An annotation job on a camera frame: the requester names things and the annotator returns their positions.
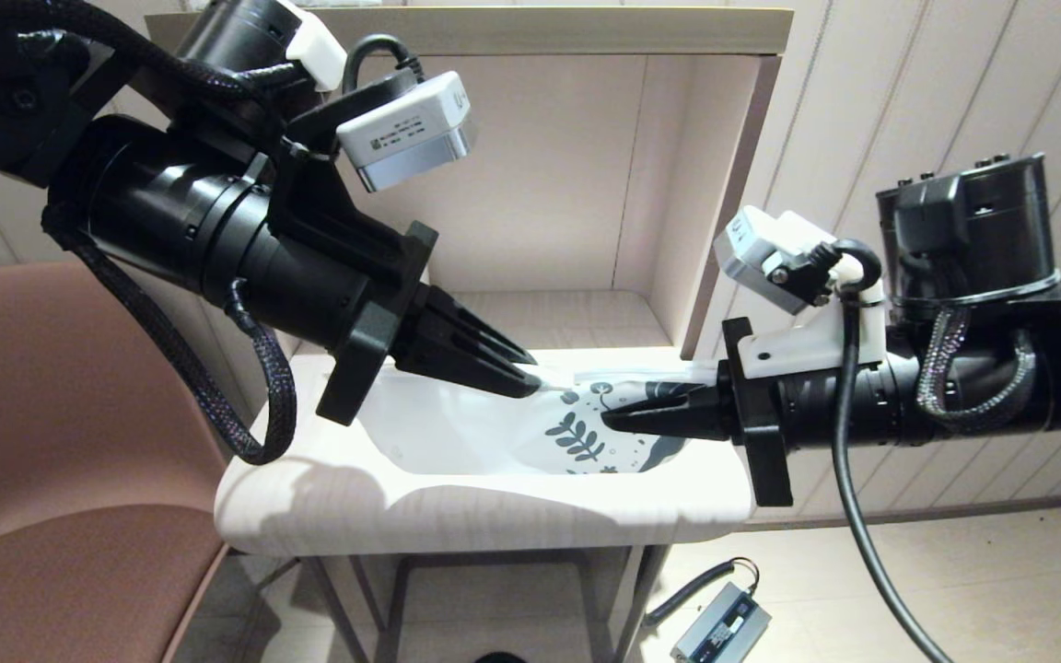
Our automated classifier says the black left camera bracket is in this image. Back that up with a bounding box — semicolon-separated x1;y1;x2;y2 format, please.
273;69;421;277

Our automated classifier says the light wooden desk with hutch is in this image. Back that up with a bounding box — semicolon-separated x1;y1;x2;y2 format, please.
146;7;797;663

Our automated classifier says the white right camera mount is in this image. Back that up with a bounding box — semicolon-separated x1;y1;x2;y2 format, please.
738;253;891;380

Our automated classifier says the white floral zipper pouch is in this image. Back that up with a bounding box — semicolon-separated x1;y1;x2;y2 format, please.
356;364;725;478

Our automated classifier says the braided left arm cable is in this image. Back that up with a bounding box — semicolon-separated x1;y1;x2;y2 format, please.
42;212;297;466

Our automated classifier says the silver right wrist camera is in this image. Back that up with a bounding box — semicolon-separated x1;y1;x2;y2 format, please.
713;204;840;314

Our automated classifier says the grey power adapter box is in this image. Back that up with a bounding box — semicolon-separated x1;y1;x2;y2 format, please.
670;584;771;663

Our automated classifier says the brown pink chair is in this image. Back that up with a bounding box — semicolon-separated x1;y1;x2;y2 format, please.
0;260;260;663

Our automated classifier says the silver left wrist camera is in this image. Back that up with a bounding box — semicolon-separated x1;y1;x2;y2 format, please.
337;72;478;192

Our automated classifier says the black left camera cable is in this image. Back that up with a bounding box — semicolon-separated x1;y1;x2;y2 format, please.
344;34;426;93

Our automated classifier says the braided arm cable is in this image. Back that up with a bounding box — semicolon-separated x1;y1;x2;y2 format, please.
42;212;297;466
915;308;1038;434

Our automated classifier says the black adapter cable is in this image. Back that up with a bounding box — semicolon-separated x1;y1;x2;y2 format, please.
643;558;760;630

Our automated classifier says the braided right arm cable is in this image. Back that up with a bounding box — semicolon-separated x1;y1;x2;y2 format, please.
915;308;1038;434

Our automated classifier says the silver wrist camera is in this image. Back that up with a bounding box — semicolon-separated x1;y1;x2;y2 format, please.
713;204;840;314
337;72;478;192

